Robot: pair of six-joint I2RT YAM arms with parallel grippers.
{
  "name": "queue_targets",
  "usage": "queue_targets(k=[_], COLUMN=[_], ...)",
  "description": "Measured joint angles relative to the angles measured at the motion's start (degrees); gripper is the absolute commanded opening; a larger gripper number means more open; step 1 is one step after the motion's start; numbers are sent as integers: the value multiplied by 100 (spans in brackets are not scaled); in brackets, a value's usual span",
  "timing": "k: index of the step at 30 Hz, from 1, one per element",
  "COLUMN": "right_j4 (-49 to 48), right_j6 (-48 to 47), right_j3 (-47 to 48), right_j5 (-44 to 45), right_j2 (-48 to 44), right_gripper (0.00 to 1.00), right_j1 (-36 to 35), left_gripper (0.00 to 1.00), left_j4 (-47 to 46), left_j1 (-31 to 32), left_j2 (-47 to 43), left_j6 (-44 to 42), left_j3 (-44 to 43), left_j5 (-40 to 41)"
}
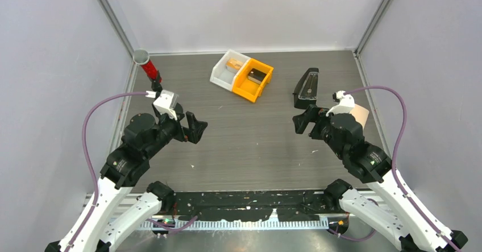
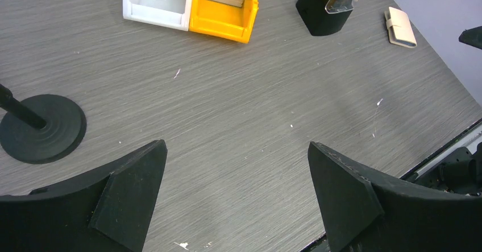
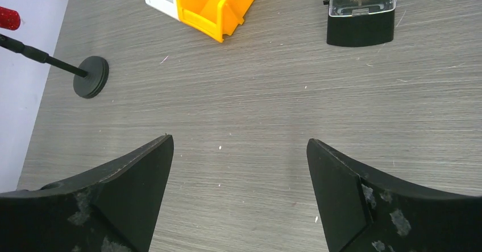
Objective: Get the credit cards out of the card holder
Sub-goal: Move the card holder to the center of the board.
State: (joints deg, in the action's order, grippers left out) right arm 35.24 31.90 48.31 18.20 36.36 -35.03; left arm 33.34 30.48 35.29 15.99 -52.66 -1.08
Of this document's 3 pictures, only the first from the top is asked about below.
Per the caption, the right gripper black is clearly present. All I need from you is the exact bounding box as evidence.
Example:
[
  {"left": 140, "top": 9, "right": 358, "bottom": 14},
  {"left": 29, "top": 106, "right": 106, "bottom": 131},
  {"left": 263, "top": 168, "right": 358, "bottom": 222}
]
[{"left": 291, "top": 103, "right": 345, "bottom": 159}]

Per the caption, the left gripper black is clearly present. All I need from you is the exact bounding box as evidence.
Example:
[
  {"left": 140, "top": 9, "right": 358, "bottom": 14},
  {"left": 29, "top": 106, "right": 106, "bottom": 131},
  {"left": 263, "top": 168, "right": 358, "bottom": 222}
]
[{"left": 146, "top": 109, "right": 207, "bottom": 158}]

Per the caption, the beige card holder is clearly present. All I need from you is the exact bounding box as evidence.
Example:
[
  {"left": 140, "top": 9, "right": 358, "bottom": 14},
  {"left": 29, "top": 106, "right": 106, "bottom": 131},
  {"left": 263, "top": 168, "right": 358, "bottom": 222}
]
[{"left": 350, "top": 104, "right": 370, "bottom": 129}]

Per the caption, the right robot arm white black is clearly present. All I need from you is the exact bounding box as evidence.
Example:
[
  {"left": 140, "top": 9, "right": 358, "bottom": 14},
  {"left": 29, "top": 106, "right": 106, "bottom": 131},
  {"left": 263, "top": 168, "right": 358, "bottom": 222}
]
[{"left": 292, "top": 105, "right": 468, "bottom": 251}]

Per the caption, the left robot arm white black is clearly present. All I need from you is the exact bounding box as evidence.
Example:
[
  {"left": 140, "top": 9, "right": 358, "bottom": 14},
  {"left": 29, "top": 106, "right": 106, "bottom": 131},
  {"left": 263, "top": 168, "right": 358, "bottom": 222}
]
[{"left": 46, "top": 104, "right": 208, "bottom": 251}]

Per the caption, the black card stack in bin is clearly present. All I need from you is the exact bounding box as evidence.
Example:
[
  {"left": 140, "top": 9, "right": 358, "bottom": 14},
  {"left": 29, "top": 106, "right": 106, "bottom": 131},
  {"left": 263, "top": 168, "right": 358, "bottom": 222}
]
[{"left": 247, "top": 68, "right": 267, "bottom": 84}]

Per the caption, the gold card stack in bin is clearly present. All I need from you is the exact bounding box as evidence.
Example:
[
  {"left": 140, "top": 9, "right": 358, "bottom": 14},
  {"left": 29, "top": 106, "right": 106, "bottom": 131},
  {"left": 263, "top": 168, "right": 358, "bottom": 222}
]
[{"left": 226, "top": 58, "right": 244, "bottom": 73}]

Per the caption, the black metronome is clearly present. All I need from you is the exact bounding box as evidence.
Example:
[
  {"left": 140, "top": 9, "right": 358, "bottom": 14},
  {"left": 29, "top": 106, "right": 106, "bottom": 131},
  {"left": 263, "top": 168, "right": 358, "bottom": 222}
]
[{"left": 293, "top": 68, "right": 319, "bottom": 110}]

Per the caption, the yellow plastic bin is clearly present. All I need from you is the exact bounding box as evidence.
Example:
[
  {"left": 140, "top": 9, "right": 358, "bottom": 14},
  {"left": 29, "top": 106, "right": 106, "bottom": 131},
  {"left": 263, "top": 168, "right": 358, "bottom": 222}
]
[{"left": 231, "top": 59, "right": 274, "bottom": 103}]

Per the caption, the white plastic bin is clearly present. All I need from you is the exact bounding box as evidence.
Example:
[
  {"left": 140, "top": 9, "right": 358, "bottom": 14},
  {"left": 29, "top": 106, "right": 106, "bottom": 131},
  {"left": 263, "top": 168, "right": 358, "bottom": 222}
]
[{"left": 210, "top": 49, "right": 251, "bottom": 92}]

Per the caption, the red microphone on stand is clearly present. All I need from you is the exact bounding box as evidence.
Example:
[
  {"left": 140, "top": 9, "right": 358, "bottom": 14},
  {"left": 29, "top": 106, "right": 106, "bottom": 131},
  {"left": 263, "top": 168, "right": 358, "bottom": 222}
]
[{"left": 132, "top": 49, "right": 163, "bottom": 92}]

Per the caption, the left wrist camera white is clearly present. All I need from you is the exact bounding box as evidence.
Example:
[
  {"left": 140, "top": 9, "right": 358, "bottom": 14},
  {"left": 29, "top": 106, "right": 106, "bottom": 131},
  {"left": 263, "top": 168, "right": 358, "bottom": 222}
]
[{"left": 146, "top": 89, "right": 178, "bottom": 121}]

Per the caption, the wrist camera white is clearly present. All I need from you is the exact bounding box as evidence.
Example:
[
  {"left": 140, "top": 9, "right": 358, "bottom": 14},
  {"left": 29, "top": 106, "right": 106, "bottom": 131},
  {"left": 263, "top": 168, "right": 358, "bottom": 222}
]
[
  {"left": 326, "top": 90, "right": 355, "bottom": 117},
  {"left": 146, "top": 89, "right": 178, "bottom": 121}
]

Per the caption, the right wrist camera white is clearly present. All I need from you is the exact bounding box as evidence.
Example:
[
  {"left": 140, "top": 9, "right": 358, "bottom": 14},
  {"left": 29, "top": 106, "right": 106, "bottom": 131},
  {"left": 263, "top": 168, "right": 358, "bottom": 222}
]
[{"left": 326, "top": 90, "right": 355, "bottom": 117}]

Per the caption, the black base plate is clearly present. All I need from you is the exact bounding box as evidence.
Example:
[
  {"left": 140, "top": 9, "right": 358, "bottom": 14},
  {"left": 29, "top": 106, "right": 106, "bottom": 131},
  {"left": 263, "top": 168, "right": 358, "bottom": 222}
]
[{"left": 158, "top": 190, "right": 347, "bottom": 222}]

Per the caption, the perforated metal rail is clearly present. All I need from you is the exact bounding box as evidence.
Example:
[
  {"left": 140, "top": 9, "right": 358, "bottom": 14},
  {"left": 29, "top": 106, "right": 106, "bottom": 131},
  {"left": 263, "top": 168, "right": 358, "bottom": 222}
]
[{"left": 139, "top": 218, "right": 332, "bottom": 232}]

